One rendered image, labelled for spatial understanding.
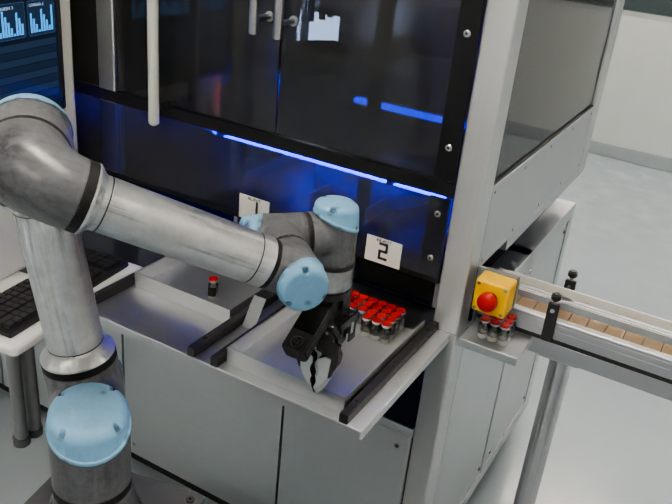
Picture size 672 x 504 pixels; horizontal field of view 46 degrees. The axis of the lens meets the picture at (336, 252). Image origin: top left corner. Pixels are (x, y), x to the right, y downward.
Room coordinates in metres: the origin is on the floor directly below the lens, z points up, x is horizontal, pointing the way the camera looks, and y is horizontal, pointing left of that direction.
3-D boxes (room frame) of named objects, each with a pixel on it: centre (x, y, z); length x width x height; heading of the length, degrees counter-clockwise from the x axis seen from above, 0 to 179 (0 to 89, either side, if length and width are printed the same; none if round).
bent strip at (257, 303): (1.36, 0.18, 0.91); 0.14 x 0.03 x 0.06; 153
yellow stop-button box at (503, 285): (1.44, -0.34, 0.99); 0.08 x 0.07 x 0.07; 152
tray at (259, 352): (1.34, -0.01, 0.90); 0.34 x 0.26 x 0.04; 152
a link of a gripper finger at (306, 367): (1.18, 0.02, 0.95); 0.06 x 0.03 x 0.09; 152
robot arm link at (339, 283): (1.17, 0.01, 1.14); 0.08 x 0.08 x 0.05
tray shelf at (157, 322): (1.46, 0.12, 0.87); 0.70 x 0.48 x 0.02; 62
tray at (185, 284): (1.60, 0.24, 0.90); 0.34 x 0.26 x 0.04; 152
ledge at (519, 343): (1.47, -0.37, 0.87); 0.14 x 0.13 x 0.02; 152
